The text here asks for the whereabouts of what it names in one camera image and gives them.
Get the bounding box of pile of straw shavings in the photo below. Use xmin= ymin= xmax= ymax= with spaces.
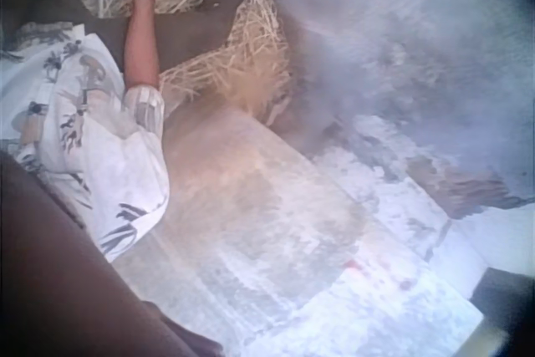
xmin=66 ymin=0 xmax=293 ymax=124

